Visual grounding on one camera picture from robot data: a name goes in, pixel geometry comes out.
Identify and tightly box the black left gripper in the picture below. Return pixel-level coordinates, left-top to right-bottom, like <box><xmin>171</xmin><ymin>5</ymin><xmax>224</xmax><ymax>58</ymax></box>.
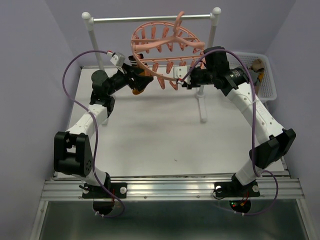
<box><xmin>106</xmin><ymin>62</ymin><xmax>153</xmax><ymax>96</ymax></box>

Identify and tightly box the pink round clip hanger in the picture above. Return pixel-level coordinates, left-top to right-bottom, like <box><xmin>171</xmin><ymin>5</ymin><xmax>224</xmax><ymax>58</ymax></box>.
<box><xmin>130</xmin><ymin>11</ymin><xmax>205</xmax><ymax>90</ymax></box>

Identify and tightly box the mustard brown striped sock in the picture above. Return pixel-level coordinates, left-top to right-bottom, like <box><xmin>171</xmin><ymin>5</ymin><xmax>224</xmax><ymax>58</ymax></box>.
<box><xmin>128</xmin><ymin>55</ymin><xmax>146</xmax><ymax>95</ymax></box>

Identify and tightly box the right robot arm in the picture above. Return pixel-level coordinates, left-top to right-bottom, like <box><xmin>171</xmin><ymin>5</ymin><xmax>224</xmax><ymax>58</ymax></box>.
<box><xmin>181</xmin><ymin>46</ymin><xmax>296</xmax><ymax>199</ymax></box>

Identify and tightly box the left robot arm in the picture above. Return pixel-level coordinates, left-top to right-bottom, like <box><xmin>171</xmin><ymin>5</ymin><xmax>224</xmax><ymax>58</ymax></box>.
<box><xmin>53</xmin><ymin>64</ymin><xmax>154</xmax><ymax>199</ymax></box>

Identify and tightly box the beige sock in basket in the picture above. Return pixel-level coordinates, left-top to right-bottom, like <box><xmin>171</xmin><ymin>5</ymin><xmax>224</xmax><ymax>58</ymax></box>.
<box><xmin>250</xmin><ymin>58</ymin><xmax>265</xmax><ymax>74</ymax></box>

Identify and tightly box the white drying rack stand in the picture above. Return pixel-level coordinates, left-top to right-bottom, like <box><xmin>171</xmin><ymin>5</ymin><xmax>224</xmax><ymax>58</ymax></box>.
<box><xmin>81</xmin><ymin>7</ymin><xmax>225</xmax><ymax>115</ymax></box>

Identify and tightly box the white plastic basket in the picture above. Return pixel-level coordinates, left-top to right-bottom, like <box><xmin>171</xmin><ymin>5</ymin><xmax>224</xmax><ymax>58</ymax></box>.
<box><xmin>235</xmin><ymin>51</ymin><xmax>277</xmax><ymax>103</ymax></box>

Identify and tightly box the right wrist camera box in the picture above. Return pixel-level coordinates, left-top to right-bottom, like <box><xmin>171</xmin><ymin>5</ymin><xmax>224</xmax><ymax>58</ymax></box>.
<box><xmin>173</xmin><ymin>66</ymin><xmax>190</xmax><ymax>80</ymax></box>

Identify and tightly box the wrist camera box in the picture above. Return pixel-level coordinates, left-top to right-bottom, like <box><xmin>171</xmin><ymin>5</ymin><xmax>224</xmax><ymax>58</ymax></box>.
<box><xmin>173</xmin><ymin>66</ymin><xmax>190</xmax><ymax>80</ymax></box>
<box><xmin>110</xmin><ymin>52</ymin><xmax>126</xmax><ymax>68</ymax></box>

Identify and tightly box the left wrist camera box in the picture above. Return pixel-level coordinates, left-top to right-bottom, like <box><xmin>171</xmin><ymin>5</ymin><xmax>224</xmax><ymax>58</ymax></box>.
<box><xmin>110</xmin><ymin>52</ymin><xmax>126</xmax><ymax>68</ymax></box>

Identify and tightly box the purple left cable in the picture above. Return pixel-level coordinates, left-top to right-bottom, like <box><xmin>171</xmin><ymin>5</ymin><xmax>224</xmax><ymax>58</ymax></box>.
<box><xmin>61</xmin><ymin>49</ymin><xmax>126</xmax><ymax>219</ymax></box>

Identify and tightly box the aluminium mounting rail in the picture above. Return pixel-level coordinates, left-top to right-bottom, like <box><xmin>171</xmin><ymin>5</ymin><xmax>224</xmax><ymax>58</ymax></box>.
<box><xmin>40</xmin><ymin>175</ymin><xmax>305</xmax><ymax>202</ymax></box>

